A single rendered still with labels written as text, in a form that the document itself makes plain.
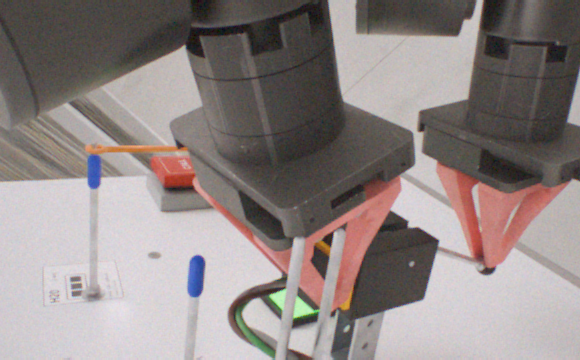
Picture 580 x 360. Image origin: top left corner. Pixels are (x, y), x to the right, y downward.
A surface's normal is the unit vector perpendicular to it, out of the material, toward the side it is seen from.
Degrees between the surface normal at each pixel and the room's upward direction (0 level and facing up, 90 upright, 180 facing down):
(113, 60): 130
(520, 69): 61
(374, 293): 95
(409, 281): 95
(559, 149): 39
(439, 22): 102
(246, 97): 77
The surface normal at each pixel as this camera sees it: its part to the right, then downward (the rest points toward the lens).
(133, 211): 0.14, -0.92
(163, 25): 0.69, 0.65
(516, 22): -0.61, 0.36
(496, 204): -0.79, 0.55
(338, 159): -0.18, -0.80
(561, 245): -0.57, -0.58
